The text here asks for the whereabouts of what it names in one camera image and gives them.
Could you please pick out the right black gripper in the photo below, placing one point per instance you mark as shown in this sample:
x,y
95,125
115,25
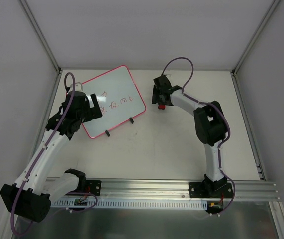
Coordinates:
x,y
158,95

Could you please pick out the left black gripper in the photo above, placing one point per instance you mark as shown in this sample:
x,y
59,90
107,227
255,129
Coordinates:
x,y
93,107

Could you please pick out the red whiteboard eraser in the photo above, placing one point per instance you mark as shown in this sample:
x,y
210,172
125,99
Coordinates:
x,y
161,107

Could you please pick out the pink-framed small whiteboard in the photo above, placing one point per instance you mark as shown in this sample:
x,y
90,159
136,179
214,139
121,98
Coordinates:
x,y
118,97

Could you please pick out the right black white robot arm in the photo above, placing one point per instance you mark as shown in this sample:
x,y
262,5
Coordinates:
x,y
210,126

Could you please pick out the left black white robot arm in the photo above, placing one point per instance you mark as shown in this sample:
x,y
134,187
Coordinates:
x,y
29,196

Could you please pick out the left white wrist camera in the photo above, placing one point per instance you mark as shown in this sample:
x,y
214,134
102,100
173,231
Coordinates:
x,y
75,87

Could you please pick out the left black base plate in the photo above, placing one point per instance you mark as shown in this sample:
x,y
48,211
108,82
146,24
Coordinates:
x,y
93,187

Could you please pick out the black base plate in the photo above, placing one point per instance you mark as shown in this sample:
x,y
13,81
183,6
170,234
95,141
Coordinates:
x,y
93,187
205,190

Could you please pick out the aluminium mounting rail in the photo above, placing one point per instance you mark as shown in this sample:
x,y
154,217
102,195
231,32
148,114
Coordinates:
x,y
179,189

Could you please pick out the white slotted cable duct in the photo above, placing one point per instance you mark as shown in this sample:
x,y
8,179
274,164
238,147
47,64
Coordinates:
x,y
131,204

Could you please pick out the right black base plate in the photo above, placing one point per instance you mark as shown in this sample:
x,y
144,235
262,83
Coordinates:
x,y
205,190

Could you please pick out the left aluminium frame post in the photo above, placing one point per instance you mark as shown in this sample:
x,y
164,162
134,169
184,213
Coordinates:
x,y
57,69

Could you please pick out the aluminium frame post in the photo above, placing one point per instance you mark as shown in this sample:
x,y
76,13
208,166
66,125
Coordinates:
x,y
57,69
236,83

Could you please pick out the right aluminium frame post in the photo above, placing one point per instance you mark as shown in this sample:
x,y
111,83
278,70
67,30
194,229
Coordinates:
x,y
236,83

